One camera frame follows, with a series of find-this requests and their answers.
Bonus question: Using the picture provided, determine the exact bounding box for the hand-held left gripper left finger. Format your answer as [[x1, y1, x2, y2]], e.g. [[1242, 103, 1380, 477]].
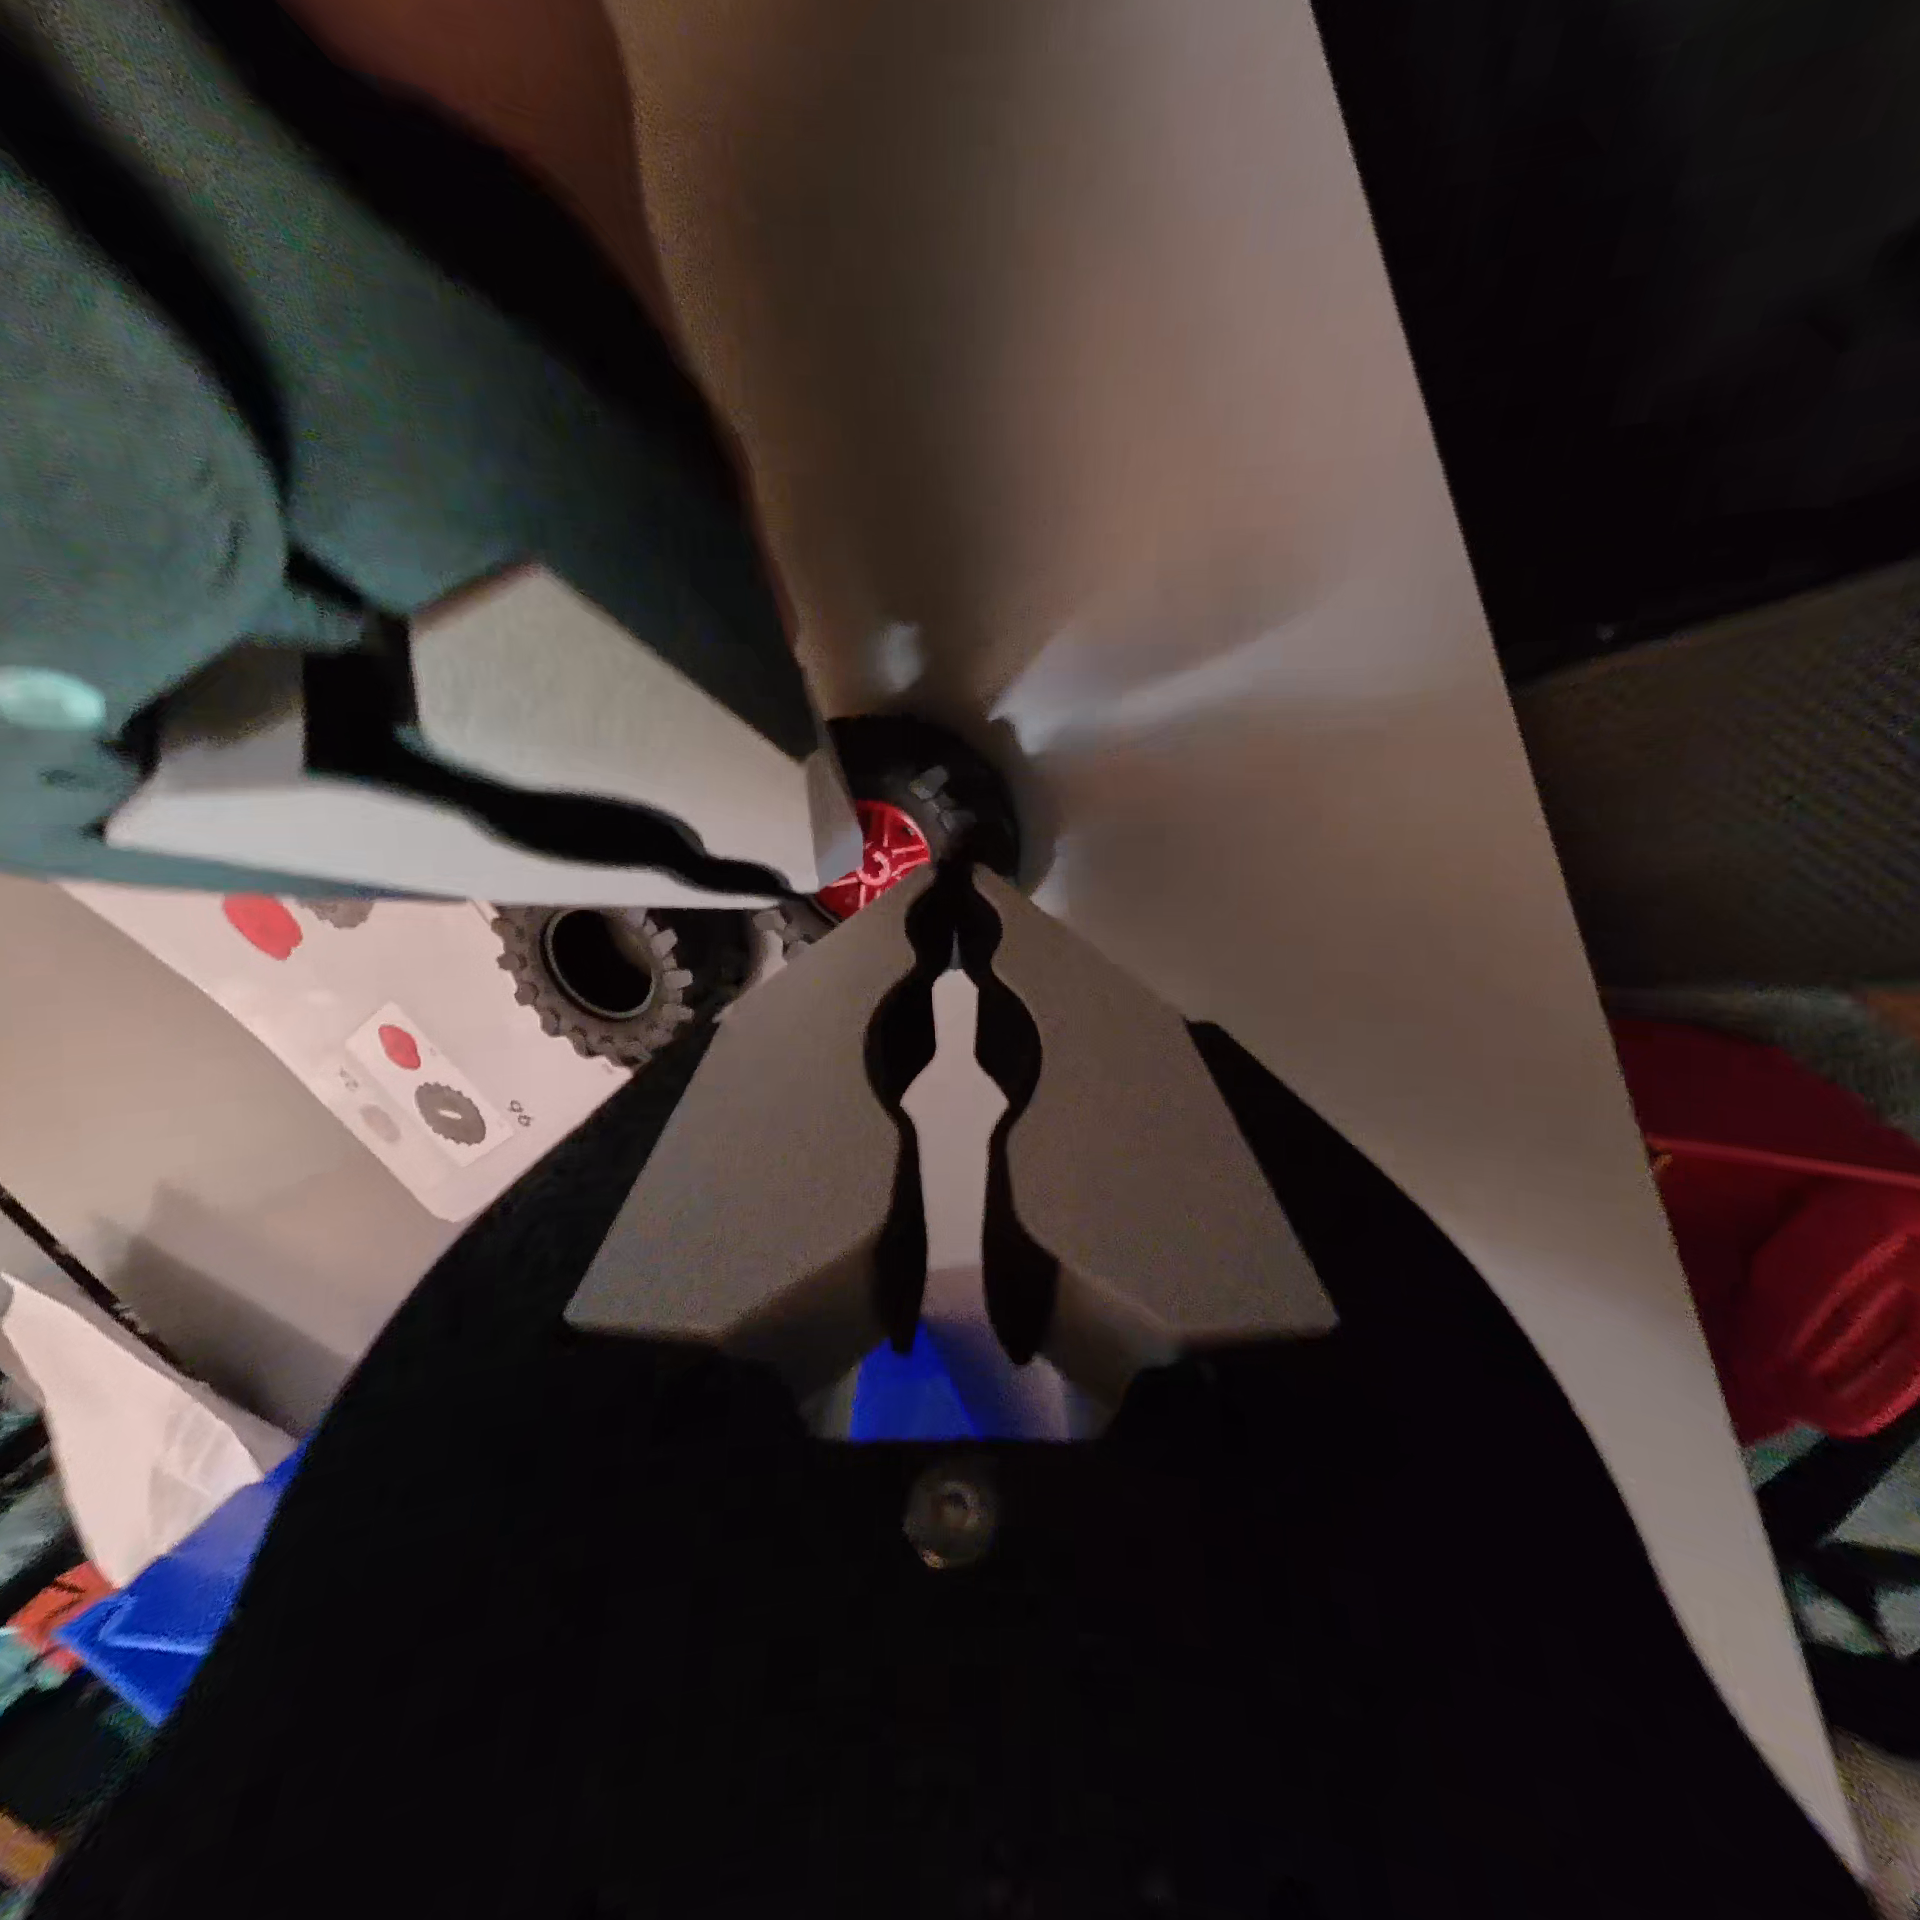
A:
[[565, 866, 943, 1360]]

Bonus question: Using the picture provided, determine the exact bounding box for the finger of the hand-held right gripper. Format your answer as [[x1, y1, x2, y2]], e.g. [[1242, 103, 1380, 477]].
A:
[[103, 644, 788, 911], [404, 559, 868, 896]]

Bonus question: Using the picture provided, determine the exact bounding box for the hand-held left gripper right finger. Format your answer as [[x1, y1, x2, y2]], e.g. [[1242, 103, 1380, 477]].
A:
[[959, 866, 1342, 1366]]

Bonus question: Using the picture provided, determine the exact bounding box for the black toy tire red rim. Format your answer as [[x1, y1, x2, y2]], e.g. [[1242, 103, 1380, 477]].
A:
[[814, 714, 1023, 920]]

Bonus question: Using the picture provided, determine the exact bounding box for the toy instruction booklet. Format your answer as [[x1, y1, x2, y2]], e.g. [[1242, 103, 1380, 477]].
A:
[[0, 0, 1869, 1884]]

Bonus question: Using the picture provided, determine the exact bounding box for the black toy tire without rim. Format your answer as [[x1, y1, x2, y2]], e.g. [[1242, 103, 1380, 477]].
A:
[[490, 902, 759, 1072]]

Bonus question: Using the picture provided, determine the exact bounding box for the red cloth bag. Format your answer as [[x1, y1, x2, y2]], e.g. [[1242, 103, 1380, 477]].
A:
[[1607, 1018, 1920, 1444]]

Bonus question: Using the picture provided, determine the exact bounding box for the blue plastic storage bin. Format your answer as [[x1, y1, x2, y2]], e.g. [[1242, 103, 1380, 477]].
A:
[[59, 1327, 991, 1727]]

